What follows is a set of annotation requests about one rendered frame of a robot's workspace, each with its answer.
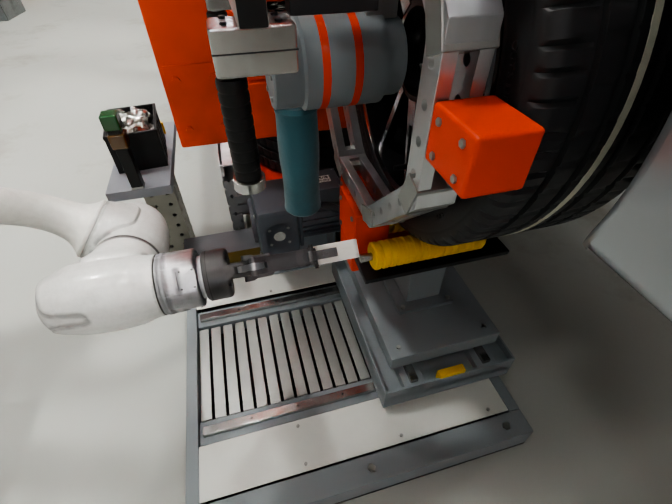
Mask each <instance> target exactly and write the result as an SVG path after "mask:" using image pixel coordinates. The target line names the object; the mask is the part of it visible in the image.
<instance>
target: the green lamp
mask: <svg viewBox="0 0 672 504"><path fill-rule="evenodd" d="M98 118H99V121H100V123H101V125H102V127H103V130H104V131H105V132H111V131H120V130H121V129H122V125H123V122H122V120H121V117H120V115H119V112H118V110H116V109H115V110H105V111H101V112H100V114H99V117H98Z"/></svg>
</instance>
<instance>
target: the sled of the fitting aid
mask: <svg viewBox="0 0 672 504"><path fill-rule="evenodd" d="M332 273H333V276H334V279H335V281H336V284H337V287H338V289H339V292H340V295H341V297H342V300H343V303H344V305H345V308H346V311H347V313H348V316H349V319H350V321H351V324H352V327H353V329H354V332H355V335H356V337H357V340H358V343H359V345H360V348H361V351H362V353H363V356H364V359H365V362H366V364H367V367H368V370H369V372H370V375H371V378H372V380H373V383H374V386H375V388H376V391H377V394H378V396H379V399H380V402H381V404H382V407H383V408H385V407H388V406H392V405H396V404H399V403H403V402H406V401H410V400H413V399H417V398H420V397H424V396H428V395H431V394H435V393H438V392H442V391H445V390H449V389H452V388H456V387H460V386H463V385H467V384H470V383H474V382H477V381H481V380H484V379H488V378H492V377H495V376H499V375H502V374H506V373H507V372H508V370H509V368H510V367H511V365H512V363H513V362H514V360H515V357H514V356H513V355H512V353H511V352H510V350H509V349H508V347H507V346H506V344H505V343H504V342H503V340H502V339H501V337H500V336H499V335H498V337H497V339H496V341H495V342H493V343H489V344H485V345H481V346H478V347H474V348H470V349H466V350H462V351H458V352H455V353H451V354H447V355H443V356H439V357H435V358H432V359H428V360H424V361H420V362H416V363H412V364H409V365H405V366H401V367H397V368H393V369H390V368H389V366H388V363H387V361H386V358H385V356H384V354H383V351H382V349H381V347H380V344H379V342H378V339H377V337H376V335H375V332H374V330H373V327H372V325H371V323H370V320H369V318H368V316H367V313H366V311H365V308H364V306H363V304H362V301H361V299H360V296H359V294H358V292H357V289H356V287H355V284H354V282H353V280H352V277H351V275H350V273H349V270H348V268H347V265H346V263H345V260H342V261H337V262H332Z"/></svg>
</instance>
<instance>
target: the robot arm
mask: <svg viewBox="0 0 672 504"><path fill-rule="evenodd" d="M0 225H13V226H23V227H30V228H35V229H39V230H43V231H46V232H49V233H52V234H55V235H57V236H59V237H61V238H63V239H65V240H66V241H67V242H69V243H70V245H71V246H72V247H73V249H74V251H75V253H76V256H78V257H80V258H81V259H80V261H79V263H75V264H71V265H67V266H65V267H63V268H61V269H59V270H57V271H55V272H53V273H52V274H50V275H48V276H47V277H45V278H44V279H42V280H41V281H39V283H38V284H37V286H36V290H35V307H36V311H37V314H38V317H39V319H40V320H41V322H42V323H43V324H44V325H45V326H46V327H47V328H48V329H49V330H50V331H52V332H53V333H55V334H62V335H91V334H102V333H109V332H115V331H120V330H125V329H129V328H133V327H137V326H140V325H144V324H147V323H149V322H151V321H153V320H155V319H157V318H159V317H162V316H166V315H173V314H176V313H180V312H185V311H189V310H191V309H192V308H197V307H201V308H202V307H203V306H206V304H207V298H208V299H209V300H211V301H215V300H220V299H225V298H230V297H233V296H234V293H235V288H234V282H233V279H235V278H241V277H245V282H250V281H255V280H256V279H257V278H262V277H267V276H272V275H273V274H274V272H275V271H280V270H286V269H291V268H296V267H301V266H308V265H310V266H311V265H314V267H315V269H317V268H319V265H321V264H327V263H332V262H337V261H342V260H347V259H352V258H358V257H359V250H358V245H357V240H356V239H351V240H346V241H340V242H335V243H329V244H324V245H318V246H314V247H313V246H312V244H310V245H308V248H306V249H302V250H296V251H291V252H285V253H279V254H273V255H271V254H269V253H265V254H259V255H244V256H241V262H237V263H232V264H230V260H229V256H228V253H227V250H226V249H225V248H219V249H213V250H207V251H203V252H202V253H201V254H200V256H199V254H198V252H197V251H196V250H195V249H194V248H191V249H185V250H179V251H173V252H169V241H170V238H169V229H168V226H167V223H166V221H165V219H164V217H163V216H162V215H161V213H160V212H159V211H157V210H156V209H155V208H153V207H152V206H149V205H147V204H144V203H138V202H129V203H118V202H111V201H106V200H102V201H100V202H97V203H92V204H83V203H78V202H73V201H69V200H66V199H62V198H58V197H54V196H50V195H45V194H41V193H36V192H31V191H25V190H19V189H13V188H6V187H0Z"/></svg>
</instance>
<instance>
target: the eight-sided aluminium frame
mask: <svg viewBox="0 0 672 504"><path fill-rule="evenodd" d="M422 1H423V6H424V11H425V30H426V42H425V49H424V56H423V63H422V70H421V76H420V83H419V90H418V97H417V104H416V111H415V118H414V124H413V131H412V138H411V145H410V152H409V159H408V165H407V172H406V179H405V182H404V184H403V185H402V186H401V187H399V188H397V189H396V190H394V191H392V192H390V191H389V189H388V188H387V186H386V185H385V183H384V182H383V180H382V179H381V177H380V176H379V174H378V173H377V171H376V170H375V168H374V167H373V165H372V164H371V162H370V161H369V159H368V158H367V156H366V153H365V150H364V147H363V143H362V137H361V132H360V127H359V122H358V117H357V112H356V107H355V105H352V106H343V110H344V115H345V121H346V126H347V131H348V136H349V141H350V146H345V143H344V138H343V133H342V128H341V123H340V117H339V112H338V107H333V108H326V113H327V118H328V123H329V129H330V134H331V139H332V144H333V149H334V160H335V163H336V167H337V170H338V173H339V176H341V175H342V177H343V180H344V182H345V184H346V186H347V188H348V190H349V192H350V193H351V195H352V197H353V199H354V201H355V203H356V205H357V207H358V209H359V210H360V212H361V214H362V218H363V221H364V222H365V223H366V224H367V225H368V227H369V228H375V227H380V226H386V225H391V224H397V223H402V222H405V220H408V219H411V218H414V217H417V216H420V215H422V214H425V213H428V212H431V211H434V210H437V209H443V208H447V207H448V206H449V205H451V204H454V203H455V200H456V196H457V193H456V192H455V191H454V190H453V189H452V188H451V187H450V186H449V184H448V183H447V182H446V181H445V180H444V179H443V178H442V177H441V175H440V174H439V173H438V172H437V171H436V170H435V169H434V167H433V166H432V165H431V164H430V163H429V162H428V161H427V160H426V150H427V145H428V139H429V134H430V128H431V123H432V117H433V111H434V106H435V104H436V103H437V102H439V101H447V100H455V99H464V98H472V97H481V96H483V94H484V90H485V86H486V82H487V78H488V75H489V71H490V67H491V63H492V59H493V56H494V52H495V49H496V48H498V47H499V46H500V29H501V25H502V21H503V18H504V9H503V4H502V0H422ZM356 171H360V173H361V176H362V178H363V180H364V182H365V184H366V187H367V188H368V190H369V192H370V193H371V195H372V197H373V198H374V200H375V201H374V200H373V199H372V197H371V195H370V194H369V192H368V190H367V189H366V187H365V185H364V184H363V182H362V180H361V179H360V177H359V175H358V174H357V172H356Z"/></svg>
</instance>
